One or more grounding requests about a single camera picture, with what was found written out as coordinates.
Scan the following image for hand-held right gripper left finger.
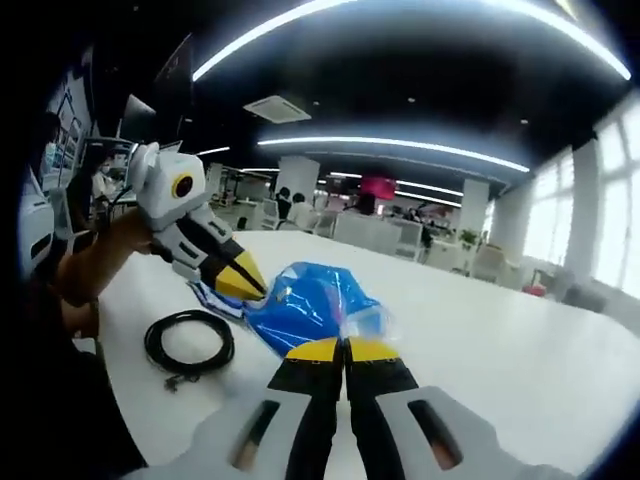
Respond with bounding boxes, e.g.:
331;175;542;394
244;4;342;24
192;337;346;480

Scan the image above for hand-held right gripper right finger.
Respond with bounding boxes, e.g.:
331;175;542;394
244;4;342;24
345;337;501;480

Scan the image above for packet with blue sponge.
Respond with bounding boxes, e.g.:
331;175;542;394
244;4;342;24
187;279;249;321

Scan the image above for blue plastic snack bag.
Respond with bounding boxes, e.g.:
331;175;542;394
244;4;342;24
244;259;401;359

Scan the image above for person's left hand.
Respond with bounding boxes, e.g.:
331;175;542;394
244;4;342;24
113;207;162;257

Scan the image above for black monitor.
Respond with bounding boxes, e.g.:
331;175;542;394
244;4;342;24
121;93;157;134

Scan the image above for white square pillar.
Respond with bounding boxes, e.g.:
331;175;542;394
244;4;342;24
462;178;494;236
278;155;320;201

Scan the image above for person's own masked head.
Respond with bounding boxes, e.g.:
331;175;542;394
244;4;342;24
39;112;69;174

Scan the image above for white table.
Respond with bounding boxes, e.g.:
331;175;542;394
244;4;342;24
72;229;640;476

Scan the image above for black hanging banner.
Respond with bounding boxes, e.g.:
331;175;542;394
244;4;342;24
153;33;195;101

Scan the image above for square ceiling air vent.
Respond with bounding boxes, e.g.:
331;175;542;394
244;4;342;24
243;94;312;123

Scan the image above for white office partition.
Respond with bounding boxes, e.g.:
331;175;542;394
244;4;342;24
333;213;425;260

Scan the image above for long curved ceiling light strip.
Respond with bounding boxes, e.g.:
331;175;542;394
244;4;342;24
192;0;632;82
257;135;531;174

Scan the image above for bright window with blinds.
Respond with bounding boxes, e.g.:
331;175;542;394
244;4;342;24
522;92;640;304

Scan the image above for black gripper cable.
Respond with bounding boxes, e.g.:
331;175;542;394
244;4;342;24
104;182;139;224

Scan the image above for blue and white wall poster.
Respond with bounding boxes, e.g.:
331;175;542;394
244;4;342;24
47;69;94;166

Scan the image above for pink wall screen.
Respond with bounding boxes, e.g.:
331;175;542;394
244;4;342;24
359;174;396;199

